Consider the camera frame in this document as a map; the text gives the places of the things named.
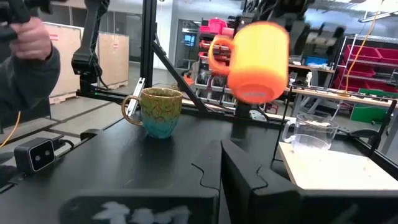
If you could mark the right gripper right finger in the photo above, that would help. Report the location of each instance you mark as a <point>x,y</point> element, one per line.
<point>280,202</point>

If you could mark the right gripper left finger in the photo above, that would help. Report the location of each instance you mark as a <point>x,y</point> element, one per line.
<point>174,205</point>

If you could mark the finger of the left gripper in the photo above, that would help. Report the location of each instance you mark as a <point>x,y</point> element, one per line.
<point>300,37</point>

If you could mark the orange plastic mug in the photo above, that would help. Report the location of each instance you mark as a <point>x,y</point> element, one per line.
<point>258,62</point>

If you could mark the clear glass mug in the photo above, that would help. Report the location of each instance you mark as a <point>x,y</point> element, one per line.
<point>311,133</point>

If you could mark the brown green ceramic mug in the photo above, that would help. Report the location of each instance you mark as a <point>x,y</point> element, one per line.
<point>160,112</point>

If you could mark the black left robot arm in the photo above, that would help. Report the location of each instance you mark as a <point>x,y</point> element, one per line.
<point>90,46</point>

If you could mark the person's forearm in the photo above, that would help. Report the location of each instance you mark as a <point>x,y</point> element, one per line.
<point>25,81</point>

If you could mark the wooden shelf board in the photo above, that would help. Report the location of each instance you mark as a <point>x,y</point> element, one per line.
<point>335,168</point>

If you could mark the pink storage bin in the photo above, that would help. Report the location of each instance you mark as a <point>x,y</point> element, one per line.
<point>216,25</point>

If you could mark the green bin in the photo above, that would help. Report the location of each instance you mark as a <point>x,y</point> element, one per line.
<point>373,109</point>

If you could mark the plywood crate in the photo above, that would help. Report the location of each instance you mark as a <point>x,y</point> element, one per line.
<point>113,59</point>
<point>63,62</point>

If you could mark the person's hand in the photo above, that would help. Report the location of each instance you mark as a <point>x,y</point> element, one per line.
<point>31,39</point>

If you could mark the black handheld controller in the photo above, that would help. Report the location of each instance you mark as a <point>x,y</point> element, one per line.
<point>14,15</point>

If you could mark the black aluminium table frame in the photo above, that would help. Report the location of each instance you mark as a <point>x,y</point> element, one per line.
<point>148,46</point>

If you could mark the black table-level camera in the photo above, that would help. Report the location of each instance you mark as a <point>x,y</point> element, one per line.
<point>34,155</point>

